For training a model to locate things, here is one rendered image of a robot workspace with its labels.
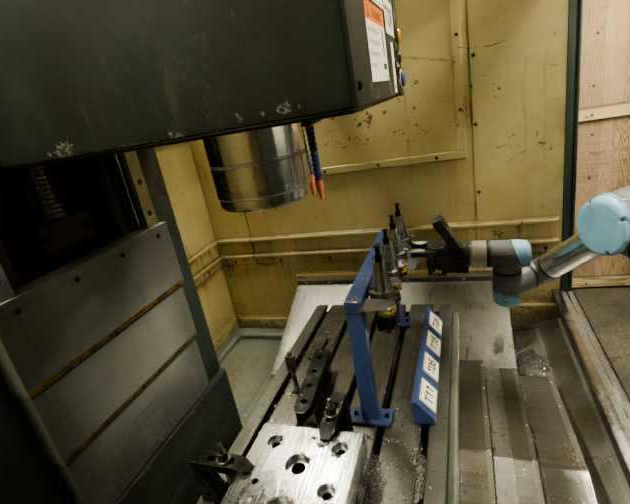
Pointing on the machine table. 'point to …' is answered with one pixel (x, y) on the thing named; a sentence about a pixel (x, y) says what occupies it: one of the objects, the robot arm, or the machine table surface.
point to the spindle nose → (259, 168)
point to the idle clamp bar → (312, 387)
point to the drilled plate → (343, 469)
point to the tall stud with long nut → (292, 370)
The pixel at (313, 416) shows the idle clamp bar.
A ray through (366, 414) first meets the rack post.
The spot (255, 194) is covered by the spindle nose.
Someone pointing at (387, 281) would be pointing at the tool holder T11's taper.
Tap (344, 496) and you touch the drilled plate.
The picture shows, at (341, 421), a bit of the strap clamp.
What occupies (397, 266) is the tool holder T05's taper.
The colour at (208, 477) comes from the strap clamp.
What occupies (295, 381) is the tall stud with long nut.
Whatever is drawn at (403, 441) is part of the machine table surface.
